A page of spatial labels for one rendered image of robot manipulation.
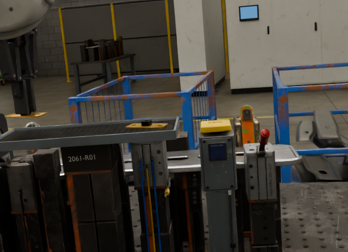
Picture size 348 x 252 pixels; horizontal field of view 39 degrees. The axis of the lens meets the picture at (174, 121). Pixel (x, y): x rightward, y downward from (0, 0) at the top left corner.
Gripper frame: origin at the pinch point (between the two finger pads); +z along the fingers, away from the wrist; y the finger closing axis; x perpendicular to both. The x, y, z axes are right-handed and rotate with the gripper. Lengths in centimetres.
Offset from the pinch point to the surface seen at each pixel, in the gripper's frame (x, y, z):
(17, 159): 11.1, 9.3, 16.6
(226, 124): -40.4, 7.5, 8.1
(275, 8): 50, 808, -17
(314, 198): -51, 90, 55
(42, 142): -7.4, -6.4, 8.1
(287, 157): -48, 40, 24
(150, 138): -27.6, -0.9, 8.8
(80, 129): -9.3, 4.8, 8.2
